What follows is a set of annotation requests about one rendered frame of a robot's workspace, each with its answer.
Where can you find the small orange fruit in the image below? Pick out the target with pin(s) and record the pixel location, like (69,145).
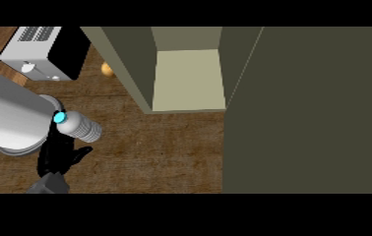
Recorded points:
(107,70)

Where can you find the olive open cabinet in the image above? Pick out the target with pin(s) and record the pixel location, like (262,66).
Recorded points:
(188,79)

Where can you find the clear water bottle, cyan cap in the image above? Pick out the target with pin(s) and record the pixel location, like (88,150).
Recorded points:
(80,126)

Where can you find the dark grey cabinet door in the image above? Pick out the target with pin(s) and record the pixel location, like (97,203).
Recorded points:
(300,108)

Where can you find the silver and black toaster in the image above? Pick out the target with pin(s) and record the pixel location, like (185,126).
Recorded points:
(35,49)

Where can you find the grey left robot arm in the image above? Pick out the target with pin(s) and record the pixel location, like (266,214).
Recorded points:
(48,184)

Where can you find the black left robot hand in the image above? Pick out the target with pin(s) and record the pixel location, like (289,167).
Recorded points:
(55,154)

